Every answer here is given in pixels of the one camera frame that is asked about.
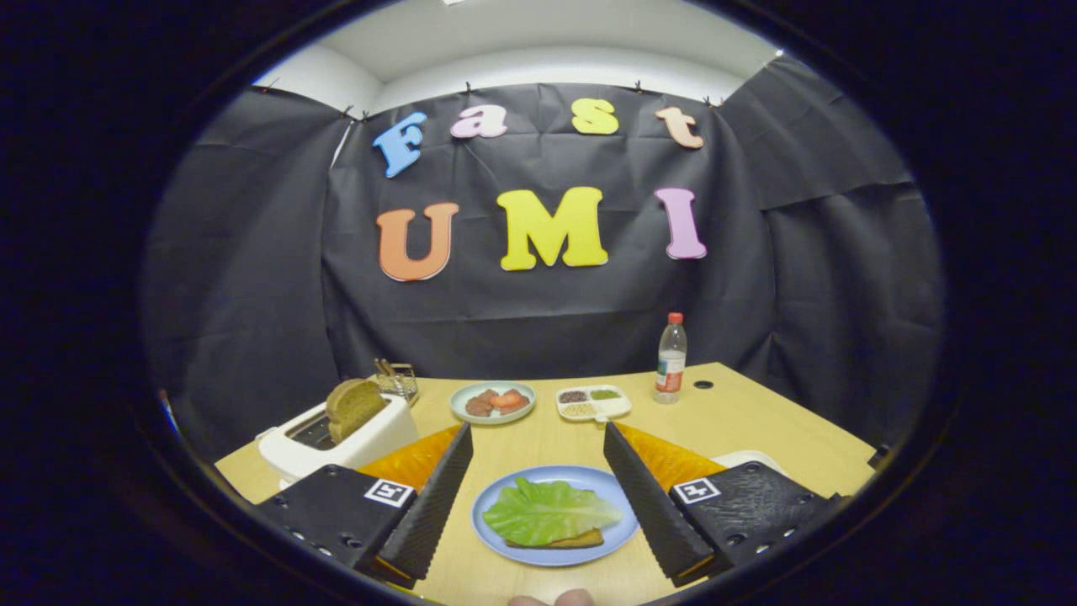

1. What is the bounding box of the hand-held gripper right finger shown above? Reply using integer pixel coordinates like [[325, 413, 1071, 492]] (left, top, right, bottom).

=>
[[602, 421, 842, 588]]

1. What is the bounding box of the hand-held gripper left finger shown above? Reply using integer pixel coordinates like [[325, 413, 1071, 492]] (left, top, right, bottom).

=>
[[252, 421, 475, 588]]

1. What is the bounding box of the green lettuce leaf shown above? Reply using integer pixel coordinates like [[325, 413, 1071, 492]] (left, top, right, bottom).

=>
[[481, 476, 624, 547]]

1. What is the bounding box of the brown bread slice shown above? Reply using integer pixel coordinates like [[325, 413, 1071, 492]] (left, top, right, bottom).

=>
[[326, 378, 388, 445]]

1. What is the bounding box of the blue round plate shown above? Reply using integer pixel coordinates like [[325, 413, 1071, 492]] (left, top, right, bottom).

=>
[[470, 465, 640, 567]]

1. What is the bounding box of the square toast slice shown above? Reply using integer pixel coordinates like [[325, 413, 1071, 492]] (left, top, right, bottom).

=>
[[503, 528, 605, 550]]

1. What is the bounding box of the white toaster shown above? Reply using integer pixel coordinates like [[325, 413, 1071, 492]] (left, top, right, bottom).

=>
[[257, 394, 419, 487]]

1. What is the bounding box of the white divided condiment tray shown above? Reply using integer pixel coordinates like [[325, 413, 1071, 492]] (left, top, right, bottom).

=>
[[556, 385, 633, 423]]

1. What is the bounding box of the pale green round plate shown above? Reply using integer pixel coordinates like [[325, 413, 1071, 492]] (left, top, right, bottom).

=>
[[449, 380, 537, 426]]

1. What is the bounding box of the white square plate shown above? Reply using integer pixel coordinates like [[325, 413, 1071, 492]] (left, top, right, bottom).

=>
[[711, 450, 788, 476]]

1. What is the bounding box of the clear bottle with red cap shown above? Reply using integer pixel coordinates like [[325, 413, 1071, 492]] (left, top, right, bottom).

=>
[[655, 312, 688, 405]]

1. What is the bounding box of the black backdrop cloth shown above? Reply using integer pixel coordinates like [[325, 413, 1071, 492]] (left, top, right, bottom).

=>
[[139, 55, 947, 464]]

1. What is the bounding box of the metal wire utensil holder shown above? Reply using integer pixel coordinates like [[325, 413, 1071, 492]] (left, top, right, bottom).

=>
[[374, 358, 420, 407]]

